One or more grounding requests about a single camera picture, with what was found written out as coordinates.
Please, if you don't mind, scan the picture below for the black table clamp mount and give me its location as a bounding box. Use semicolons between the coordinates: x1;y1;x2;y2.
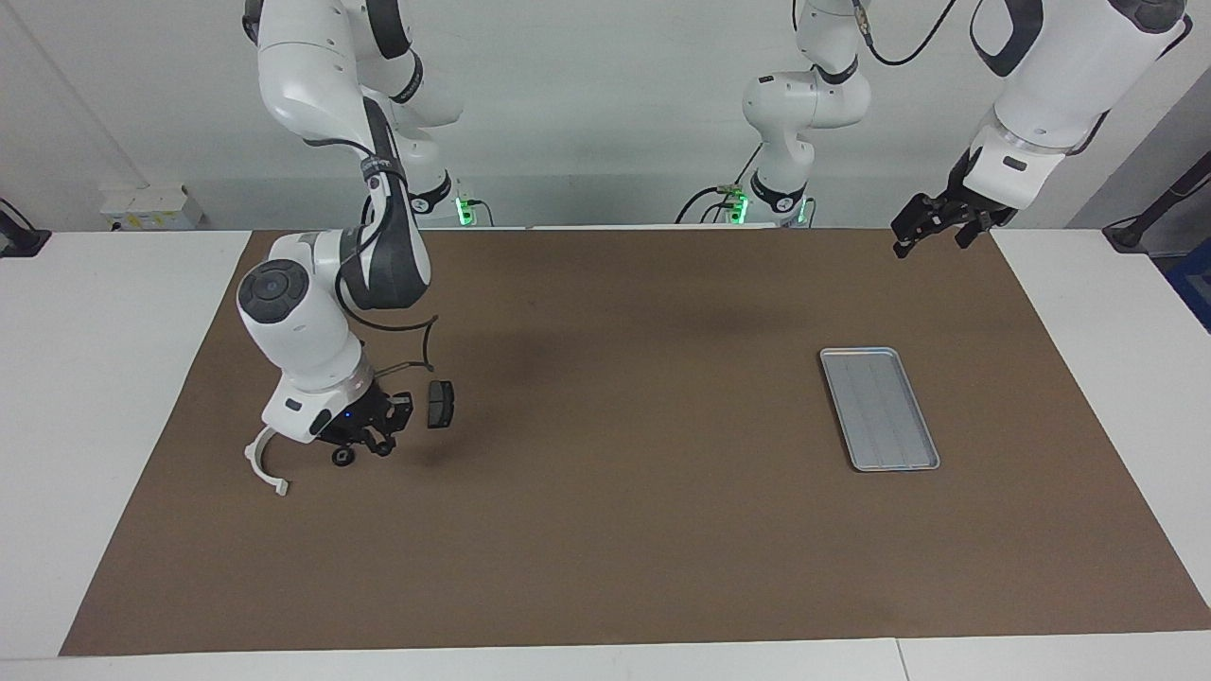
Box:
0;197;50;258

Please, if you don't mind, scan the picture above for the blue crate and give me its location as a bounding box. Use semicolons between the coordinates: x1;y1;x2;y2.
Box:
1166;241;1211;332

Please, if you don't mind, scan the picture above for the white semicircular plastic bracket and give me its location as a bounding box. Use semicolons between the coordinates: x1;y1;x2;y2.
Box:
243;426;290;498

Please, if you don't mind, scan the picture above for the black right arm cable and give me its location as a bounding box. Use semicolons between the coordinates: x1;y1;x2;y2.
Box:
336;142;441;375

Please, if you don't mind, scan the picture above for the white box with yellow label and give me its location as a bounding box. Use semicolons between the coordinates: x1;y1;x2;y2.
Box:
99;184;204;233

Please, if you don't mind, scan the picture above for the brown table mat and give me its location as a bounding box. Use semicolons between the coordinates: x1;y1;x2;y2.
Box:
59;227;1211;657

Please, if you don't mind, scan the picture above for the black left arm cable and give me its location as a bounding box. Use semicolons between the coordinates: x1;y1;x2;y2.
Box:
847;0;975;67

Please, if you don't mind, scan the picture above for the black angled stand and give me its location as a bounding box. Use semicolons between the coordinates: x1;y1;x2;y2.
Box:
1102;151;1211;254

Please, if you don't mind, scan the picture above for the silver metal tray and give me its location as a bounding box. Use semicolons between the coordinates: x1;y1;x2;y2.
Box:
818;346;941;473

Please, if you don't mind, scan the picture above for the black left base cable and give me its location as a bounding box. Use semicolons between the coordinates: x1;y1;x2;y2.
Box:
675;142;763;225

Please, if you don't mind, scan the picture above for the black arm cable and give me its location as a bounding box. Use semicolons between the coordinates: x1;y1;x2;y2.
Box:
336;142;441;375
847;0;975;67

